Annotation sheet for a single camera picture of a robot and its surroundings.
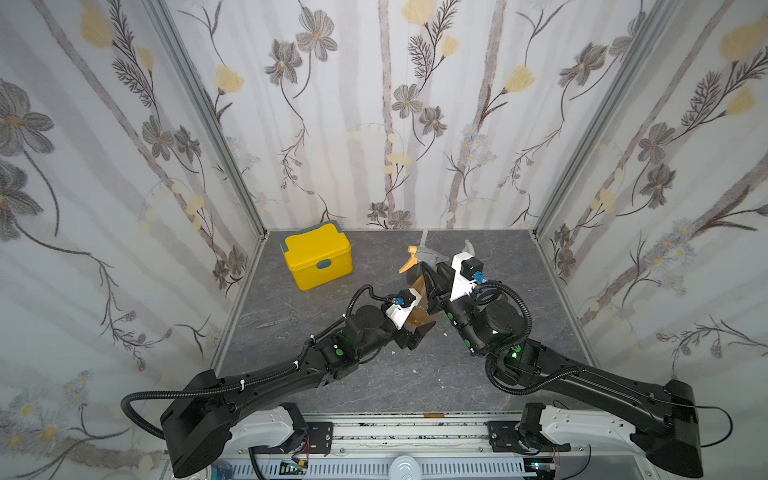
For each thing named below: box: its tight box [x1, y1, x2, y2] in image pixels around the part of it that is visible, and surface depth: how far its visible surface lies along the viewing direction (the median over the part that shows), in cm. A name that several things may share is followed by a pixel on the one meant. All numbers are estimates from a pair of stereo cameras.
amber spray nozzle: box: [399, 246, 449, 273], surface depth 60 cm
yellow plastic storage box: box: [280, 221, 353, 291], surface depth 99 cm
